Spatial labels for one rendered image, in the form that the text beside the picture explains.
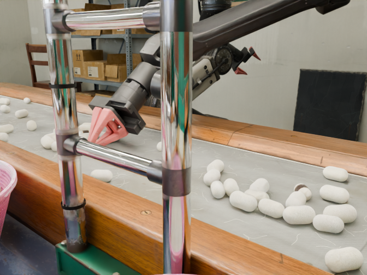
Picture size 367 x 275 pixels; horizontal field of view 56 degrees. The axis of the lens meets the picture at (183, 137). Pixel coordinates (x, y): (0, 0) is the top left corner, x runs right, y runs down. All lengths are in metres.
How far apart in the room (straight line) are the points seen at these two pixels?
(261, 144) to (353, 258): 0.36
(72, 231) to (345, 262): 0.27
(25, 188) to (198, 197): 0.24
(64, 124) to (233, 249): 0.20
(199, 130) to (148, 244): 0.43
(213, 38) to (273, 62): 2.05
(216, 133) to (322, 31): 1.96
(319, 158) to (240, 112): 2.33
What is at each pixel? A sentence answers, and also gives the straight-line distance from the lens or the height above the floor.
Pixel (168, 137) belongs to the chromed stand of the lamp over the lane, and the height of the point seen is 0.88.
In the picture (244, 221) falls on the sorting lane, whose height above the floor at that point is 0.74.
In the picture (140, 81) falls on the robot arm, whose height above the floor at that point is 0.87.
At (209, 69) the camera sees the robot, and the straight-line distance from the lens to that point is 1.25.
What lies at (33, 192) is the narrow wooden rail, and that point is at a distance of 0.52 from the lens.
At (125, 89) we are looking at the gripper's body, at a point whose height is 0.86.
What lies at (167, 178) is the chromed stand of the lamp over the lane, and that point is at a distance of 0.26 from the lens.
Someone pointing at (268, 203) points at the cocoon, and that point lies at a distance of 0.43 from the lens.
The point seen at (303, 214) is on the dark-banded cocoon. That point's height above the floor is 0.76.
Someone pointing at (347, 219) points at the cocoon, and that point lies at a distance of 0.44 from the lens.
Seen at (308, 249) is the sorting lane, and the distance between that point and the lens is 0.39.
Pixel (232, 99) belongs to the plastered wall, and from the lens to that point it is 2.96.
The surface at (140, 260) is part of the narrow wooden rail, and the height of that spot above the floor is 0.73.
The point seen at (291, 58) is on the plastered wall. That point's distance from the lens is 2.69.
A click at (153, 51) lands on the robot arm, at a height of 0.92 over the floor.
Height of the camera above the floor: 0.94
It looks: 16 degrees down
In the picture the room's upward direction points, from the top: straight up
